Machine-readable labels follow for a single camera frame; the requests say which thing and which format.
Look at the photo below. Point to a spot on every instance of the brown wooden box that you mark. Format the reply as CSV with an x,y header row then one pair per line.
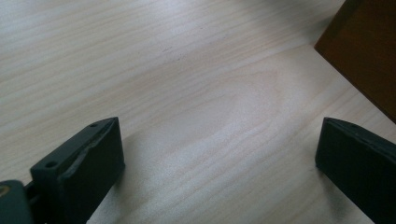
x,y
364,46

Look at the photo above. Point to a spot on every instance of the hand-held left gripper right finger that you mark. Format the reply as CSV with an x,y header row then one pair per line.
x,y
358,165

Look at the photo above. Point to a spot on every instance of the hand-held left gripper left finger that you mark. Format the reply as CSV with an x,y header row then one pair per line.
x,y
84,174

